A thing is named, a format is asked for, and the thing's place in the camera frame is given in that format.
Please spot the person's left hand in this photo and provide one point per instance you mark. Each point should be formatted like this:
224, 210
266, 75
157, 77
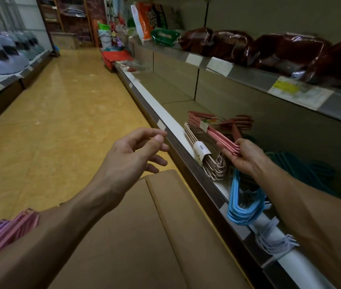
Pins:
125, 168

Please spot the person's right hand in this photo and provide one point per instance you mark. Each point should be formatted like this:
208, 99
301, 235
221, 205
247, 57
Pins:
251, 159

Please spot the pink hanger bundle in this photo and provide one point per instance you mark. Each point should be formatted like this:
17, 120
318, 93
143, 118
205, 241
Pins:
221, 139
23, 222

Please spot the grey hanger bundle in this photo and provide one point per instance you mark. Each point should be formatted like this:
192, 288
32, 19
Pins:
274, 242
267, 204

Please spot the rose gold metal hanger bundle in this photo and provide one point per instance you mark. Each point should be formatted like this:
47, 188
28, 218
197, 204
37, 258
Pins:
201, 151

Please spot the light blue hanger bundle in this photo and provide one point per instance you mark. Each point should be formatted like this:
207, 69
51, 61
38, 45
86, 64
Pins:
242, 213

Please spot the grey store shelf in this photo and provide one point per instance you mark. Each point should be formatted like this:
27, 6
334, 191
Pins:
248, 96

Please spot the white display rack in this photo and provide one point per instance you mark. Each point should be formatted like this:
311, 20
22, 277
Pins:
2, 87

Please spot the person's right forearm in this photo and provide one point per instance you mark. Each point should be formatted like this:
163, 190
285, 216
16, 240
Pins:
324, 225

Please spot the person's left forearm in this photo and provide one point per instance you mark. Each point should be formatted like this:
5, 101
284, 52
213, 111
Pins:
44, 240

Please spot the flattened brown cardboard box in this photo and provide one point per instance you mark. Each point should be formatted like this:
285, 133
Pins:
128, 237

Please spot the clear wrapped packet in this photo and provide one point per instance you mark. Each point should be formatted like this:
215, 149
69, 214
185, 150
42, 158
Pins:
131, 66

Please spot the row of brown wrapped packets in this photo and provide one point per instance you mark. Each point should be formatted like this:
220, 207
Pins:
278, 51

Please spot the white bucket stack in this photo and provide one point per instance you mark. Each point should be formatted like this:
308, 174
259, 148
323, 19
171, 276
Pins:
105, 37

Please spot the blue plastic item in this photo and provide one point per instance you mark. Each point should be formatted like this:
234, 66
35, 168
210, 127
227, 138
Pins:
56, 50

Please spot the green plastic basket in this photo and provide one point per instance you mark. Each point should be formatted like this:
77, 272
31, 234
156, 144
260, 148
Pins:
165, 37

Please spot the pile of colourful small goods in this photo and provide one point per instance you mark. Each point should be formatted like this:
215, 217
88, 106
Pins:
120, 30

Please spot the small brown cardboard box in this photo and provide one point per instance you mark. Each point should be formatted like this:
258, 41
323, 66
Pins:
65, 41

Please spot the orange printed bag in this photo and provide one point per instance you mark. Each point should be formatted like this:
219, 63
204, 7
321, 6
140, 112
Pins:
146, 21

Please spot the row of grey dustpan sets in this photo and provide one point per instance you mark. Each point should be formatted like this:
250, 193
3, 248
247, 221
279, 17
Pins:
5, 57

